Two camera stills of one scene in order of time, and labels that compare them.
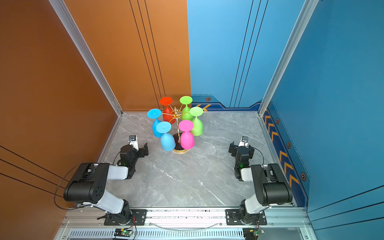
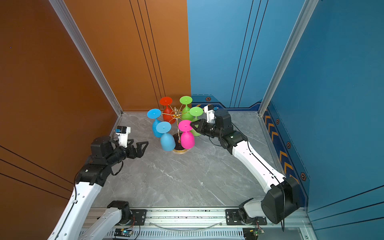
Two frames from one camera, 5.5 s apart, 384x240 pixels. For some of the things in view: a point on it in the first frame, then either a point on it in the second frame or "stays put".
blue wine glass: (167, 141) stays put
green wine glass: (198, 125) stays put
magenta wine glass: (187, 140) stays put
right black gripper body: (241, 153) → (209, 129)
